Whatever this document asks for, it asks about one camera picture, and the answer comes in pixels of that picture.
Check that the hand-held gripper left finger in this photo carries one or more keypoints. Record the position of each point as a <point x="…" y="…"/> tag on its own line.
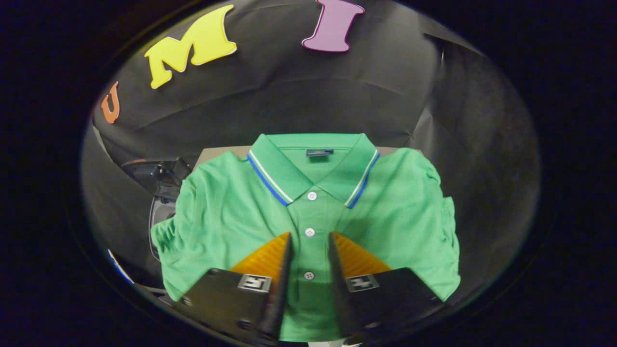
<point x="282" y="289"/>

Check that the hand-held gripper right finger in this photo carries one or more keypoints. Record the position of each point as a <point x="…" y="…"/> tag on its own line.
<point x="340" y="289"/>

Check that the green polo shirt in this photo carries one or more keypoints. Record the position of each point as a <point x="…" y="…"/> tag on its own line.
<point x="217" y="217"/>

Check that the grey washing machine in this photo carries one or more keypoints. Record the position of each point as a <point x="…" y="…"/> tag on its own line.
<point x="156" y="221"/>

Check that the dark glass washing machine lid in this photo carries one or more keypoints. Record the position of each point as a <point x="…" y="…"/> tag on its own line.
<point x="159" y="176"/>

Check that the beige cabinet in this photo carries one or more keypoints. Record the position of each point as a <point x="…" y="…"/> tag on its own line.
<point x="217" y="153"/>

